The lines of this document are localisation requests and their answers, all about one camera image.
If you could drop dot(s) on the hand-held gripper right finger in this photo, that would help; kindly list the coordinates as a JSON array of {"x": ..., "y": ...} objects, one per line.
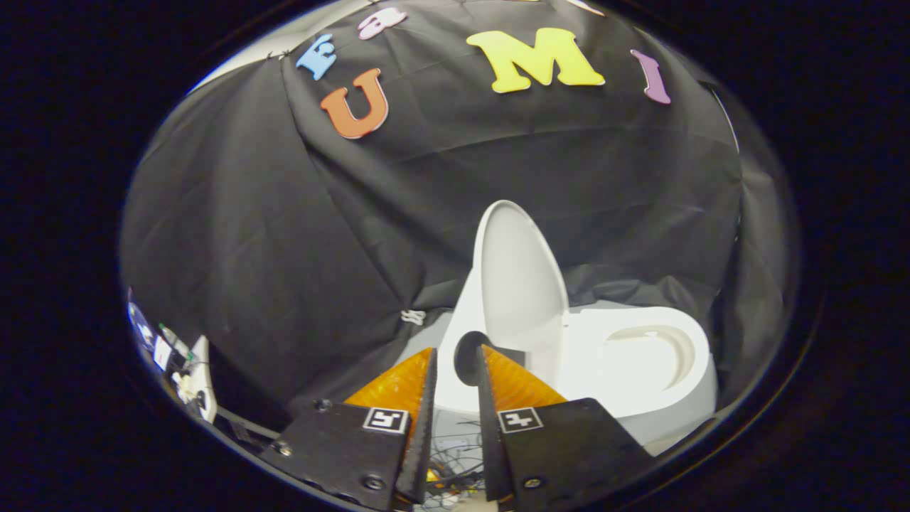
[{"x": 490, "y": 441}]

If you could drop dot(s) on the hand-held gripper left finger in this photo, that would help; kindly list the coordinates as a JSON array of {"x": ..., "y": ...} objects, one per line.
[{"x": 419, "y": 441}]

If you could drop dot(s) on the white toilet lid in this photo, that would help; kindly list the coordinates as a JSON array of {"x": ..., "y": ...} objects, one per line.
[{"x": 519, "y": 284}]

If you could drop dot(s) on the white toilet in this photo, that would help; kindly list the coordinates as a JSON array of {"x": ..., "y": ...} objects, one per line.
[{"x": 640, "y": 377}]

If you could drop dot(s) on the small white object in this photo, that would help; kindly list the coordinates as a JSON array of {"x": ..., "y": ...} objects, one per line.
[{"x": 414, "y": 317}]

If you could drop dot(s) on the black backdrop cloth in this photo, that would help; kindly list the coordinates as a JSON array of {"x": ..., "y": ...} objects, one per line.
[{"x": 284, "y": 235}]

